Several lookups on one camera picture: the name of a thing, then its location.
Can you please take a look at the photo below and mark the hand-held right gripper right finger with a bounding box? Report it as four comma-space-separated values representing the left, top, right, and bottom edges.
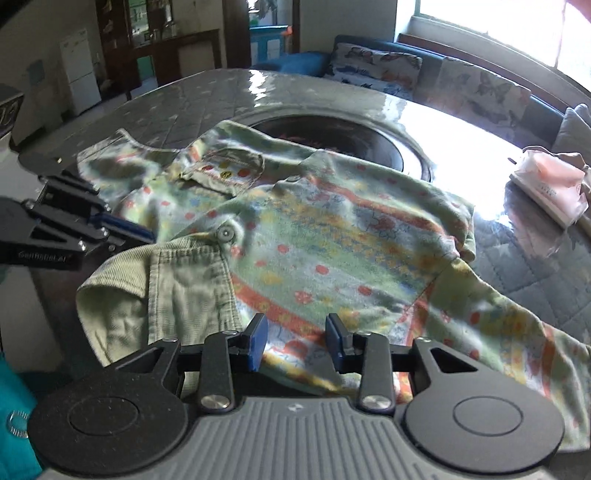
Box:
325, 314, 479, 414

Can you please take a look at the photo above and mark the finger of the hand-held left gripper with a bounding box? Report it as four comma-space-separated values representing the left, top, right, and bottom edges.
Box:
36, 170, 112, 228
25, 201, 157, 254

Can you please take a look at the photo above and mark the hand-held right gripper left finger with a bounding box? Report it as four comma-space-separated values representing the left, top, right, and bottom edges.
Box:
115, 313, 269, 414

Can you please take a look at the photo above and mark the floral green children's shirt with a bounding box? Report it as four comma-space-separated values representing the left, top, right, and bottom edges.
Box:
76, 119, 591, 452

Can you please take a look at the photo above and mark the white refrigerator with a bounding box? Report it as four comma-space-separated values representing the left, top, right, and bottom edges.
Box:
59, 28, 102, 117

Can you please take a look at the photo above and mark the person's teal jacket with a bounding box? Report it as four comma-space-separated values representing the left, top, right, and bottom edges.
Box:
0, 353, 45, 480

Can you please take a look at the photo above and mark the dark wooden display cabinet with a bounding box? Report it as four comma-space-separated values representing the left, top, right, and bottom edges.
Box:
95, 0, 223, 101

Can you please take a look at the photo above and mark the round black table stove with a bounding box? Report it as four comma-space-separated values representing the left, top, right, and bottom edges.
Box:
252, 117, 433, 182

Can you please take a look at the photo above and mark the blue cabinet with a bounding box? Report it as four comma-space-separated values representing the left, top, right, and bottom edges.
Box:
249, 23, 295, 66

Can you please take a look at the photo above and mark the blue sofa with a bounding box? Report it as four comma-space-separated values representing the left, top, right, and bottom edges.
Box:
257, 34, 591, 155

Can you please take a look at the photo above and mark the pink tissue pack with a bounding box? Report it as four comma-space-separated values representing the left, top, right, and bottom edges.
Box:
509, 146, 591, 230

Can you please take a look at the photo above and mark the butterfly print sofa cushion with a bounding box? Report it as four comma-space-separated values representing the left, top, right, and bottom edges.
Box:
412, 56, 533, 134
329, 42, 424, 89

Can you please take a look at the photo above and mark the grey sofa pillow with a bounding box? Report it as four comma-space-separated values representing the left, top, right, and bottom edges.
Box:
551, 104, 591, 160

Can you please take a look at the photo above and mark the window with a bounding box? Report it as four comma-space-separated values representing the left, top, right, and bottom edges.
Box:
412, 0, 591, 77

